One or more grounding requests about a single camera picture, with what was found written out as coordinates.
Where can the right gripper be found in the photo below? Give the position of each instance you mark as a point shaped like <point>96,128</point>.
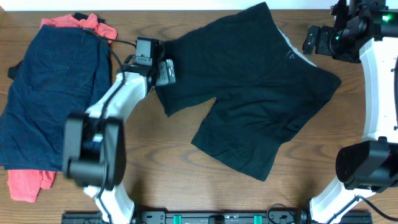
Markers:
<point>324,34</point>

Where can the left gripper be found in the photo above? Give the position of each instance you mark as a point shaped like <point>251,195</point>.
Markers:
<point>165,79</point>

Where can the black shorts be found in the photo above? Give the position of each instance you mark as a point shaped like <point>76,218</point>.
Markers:
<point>264,89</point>

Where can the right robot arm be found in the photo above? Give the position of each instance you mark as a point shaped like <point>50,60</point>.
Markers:
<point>364,32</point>

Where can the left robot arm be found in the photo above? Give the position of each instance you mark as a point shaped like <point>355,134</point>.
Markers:
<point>94,154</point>

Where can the navy blue garment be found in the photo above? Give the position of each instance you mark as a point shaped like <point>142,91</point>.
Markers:
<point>53,96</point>

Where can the red garment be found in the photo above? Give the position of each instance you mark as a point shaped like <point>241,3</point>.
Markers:
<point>23,185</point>

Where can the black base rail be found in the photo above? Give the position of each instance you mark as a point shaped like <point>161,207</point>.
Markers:
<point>159,217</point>

